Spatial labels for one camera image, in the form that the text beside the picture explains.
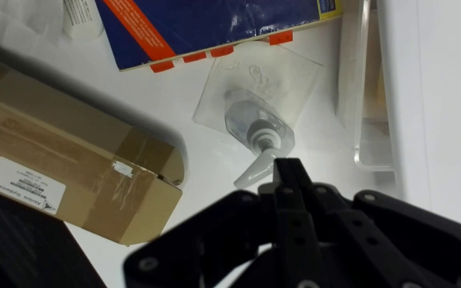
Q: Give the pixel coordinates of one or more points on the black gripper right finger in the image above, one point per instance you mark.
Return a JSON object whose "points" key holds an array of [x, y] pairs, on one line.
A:
{"points": [[380, 234]]}

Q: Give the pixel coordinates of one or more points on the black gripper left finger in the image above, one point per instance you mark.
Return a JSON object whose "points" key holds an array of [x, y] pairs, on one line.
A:
{"points": [[288, 224]]}

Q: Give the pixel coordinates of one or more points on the clear soap pump dispenser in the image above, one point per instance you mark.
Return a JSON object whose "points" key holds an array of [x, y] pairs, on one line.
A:
{"points": [[252, 114]]}

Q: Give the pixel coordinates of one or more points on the clear plastic container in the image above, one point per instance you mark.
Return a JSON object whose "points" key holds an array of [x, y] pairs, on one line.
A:
{"points": [[372, 146]]}

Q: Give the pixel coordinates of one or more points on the blue orange textbook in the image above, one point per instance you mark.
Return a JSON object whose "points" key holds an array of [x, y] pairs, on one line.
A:
{"points": [[215, 21]]}

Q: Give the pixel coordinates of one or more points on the long cardboard box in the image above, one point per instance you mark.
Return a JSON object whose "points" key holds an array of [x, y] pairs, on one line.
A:
{"points": [[55, 138]]}

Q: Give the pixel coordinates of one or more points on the clear plastic bag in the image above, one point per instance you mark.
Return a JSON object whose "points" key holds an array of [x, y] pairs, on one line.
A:
{"points": [[16, 16]]}

